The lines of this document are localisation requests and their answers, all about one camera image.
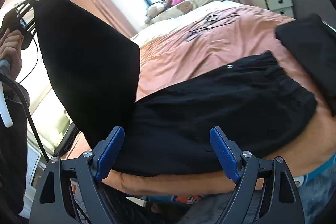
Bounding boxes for black pants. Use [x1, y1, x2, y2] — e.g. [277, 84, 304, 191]
[34, 0, 317, 176]

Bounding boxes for person's left hand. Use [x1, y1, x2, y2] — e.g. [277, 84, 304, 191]
[0, 28, 24, 80]

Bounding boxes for cream padded headboard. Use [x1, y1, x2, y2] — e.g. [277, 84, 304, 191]
[17, 37, 71, 152]

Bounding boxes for beige plush toy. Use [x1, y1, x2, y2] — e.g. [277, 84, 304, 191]
[145, 2, 166, 24]

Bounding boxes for bear print cushion bedding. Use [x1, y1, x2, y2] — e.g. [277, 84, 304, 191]
[161, 0, 216, 21]

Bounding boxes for folded black garment right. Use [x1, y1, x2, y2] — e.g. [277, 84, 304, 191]
[275, 14, 335, 116]

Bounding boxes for orange bed blanket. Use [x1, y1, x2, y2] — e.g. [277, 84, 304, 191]
[103, 6, 335, 196]

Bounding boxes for white bedside cabinet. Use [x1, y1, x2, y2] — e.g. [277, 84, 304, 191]
[251, 0, 294, 18]

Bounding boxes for black cables on bed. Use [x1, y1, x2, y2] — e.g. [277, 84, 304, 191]
[184, 12, 240, 43]

